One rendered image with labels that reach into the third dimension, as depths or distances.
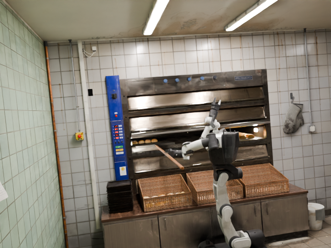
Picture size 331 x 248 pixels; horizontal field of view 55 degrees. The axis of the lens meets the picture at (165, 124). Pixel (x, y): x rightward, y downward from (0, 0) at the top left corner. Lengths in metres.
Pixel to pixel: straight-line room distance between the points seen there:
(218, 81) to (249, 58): 0.52
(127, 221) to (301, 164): 2.50
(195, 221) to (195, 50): 2.08
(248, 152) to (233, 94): 0.79
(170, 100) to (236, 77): 0.93
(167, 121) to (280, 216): 1.76
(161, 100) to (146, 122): 0.34
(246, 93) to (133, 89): 1.47
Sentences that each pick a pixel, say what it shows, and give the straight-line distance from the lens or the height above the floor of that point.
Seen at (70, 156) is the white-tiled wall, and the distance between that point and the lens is 4.00.
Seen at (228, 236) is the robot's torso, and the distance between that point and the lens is 3.46.
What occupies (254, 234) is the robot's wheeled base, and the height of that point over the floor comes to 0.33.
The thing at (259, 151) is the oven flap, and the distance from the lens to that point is 4.42.
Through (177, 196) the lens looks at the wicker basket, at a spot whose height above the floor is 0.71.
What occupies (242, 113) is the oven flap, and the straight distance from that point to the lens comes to 4.29.
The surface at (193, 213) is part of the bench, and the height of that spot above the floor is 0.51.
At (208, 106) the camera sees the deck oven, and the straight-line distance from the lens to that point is 4.13.
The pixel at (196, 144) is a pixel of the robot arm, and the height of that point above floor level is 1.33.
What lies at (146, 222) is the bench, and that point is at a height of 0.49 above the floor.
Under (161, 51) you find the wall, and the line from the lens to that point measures 4.06.
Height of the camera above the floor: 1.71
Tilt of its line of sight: 3 degrees down
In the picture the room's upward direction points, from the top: 5 degrees counter-clockwise
